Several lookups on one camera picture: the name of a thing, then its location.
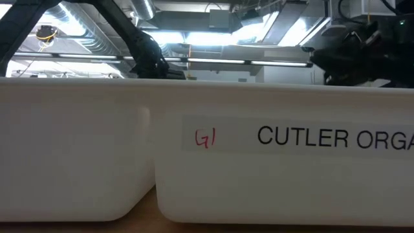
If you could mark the white cutlery organizer tray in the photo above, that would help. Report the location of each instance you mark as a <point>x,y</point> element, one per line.
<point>97,145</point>

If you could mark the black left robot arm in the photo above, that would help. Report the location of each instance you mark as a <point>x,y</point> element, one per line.
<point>144,51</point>

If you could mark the round silver duct pipe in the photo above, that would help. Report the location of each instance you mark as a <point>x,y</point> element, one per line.
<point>144,8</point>

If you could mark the long ceiling light rail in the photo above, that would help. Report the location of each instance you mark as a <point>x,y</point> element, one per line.
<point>81,56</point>

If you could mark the silver ventilation duct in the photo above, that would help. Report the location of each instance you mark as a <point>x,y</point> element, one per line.
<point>81,26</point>

